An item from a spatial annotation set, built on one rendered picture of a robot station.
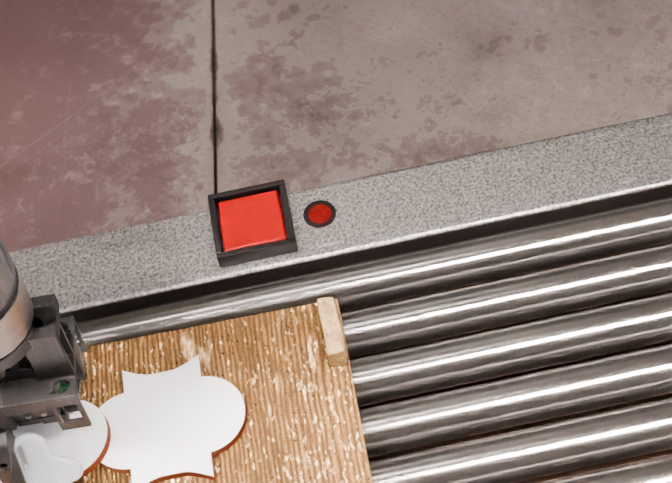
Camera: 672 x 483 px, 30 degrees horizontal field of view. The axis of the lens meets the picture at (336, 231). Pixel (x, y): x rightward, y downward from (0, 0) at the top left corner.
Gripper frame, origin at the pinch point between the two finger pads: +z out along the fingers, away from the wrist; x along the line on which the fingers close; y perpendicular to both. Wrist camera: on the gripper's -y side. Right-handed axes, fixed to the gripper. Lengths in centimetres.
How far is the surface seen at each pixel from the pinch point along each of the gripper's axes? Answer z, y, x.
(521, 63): 91, 75, 114
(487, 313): 1.8, 41.2, 6.7
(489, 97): 92, 67, 107
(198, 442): -0.3, 14.4, -2.3
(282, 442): 0.4, 21.3, -3.3
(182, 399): -0.3, 13.3, 2.0
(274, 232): 0.9, 23.3, 18.7
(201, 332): 0.5, 15.5, 8.9
